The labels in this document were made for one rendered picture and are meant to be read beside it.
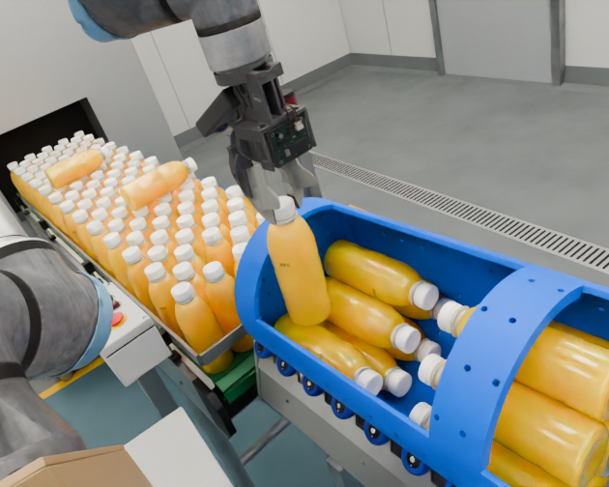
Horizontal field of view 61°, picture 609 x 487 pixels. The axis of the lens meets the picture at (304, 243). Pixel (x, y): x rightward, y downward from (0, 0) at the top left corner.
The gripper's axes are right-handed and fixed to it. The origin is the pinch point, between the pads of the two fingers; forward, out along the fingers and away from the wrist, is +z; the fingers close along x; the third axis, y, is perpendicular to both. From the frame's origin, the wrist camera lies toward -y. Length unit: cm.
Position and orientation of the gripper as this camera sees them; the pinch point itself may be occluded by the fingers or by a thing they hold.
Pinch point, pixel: (280, 206)
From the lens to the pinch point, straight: 72.1
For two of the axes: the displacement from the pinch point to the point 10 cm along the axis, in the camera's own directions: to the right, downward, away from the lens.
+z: 2.6, 8.1, 5.2
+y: 6.3, 2.7, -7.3
